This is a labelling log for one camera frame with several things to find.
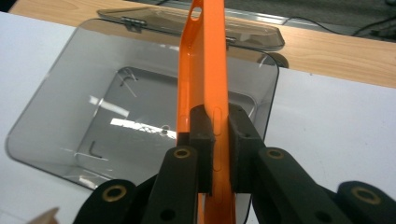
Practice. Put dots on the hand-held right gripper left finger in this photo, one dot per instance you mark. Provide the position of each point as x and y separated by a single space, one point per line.
180 180

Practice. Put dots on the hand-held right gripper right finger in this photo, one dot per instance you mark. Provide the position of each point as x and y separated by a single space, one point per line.
280 186

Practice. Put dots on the orange phone case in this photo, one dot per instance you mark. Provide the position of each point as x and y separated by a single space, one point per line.
202 62

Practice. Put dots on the transparent grey storage box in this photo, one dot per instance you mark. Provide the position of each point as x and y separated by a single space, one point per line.
62 93

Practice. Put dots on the white table mat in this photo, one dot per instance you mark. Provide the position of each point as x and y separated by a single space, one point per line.
327 124

